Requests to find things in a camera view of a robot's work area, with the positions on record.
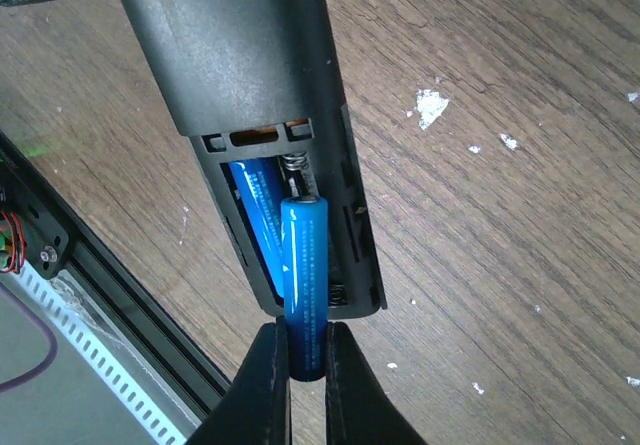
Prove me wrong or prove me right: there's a black aluminium frame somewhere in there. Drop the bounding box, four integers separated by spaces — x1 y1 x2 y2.
1 136 230 419

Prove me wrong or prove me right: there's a black remote control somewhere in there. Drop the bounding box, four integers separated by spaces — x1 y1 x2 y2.
121 0 386 320

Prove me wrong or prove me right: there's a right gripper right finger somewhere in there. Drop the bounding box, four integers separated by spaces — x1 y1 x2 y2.
325 322 425 444

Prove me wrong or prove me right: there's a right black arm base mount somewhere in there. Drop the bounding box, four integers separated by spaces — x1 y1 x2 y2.
1 162 70 279

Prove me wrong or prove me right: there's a light blue slotted cable duct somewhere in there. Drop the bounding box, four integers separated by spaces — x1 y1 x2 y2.
1 265 199 444

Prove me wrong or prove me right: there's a blue battery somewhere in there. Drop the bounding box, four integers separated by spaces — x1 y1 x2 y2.
281 195 329 382
229 158 284 298

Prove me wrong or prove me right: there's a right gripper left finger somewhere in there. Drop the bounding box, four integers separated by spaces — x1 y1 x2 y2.
186 320 292 445

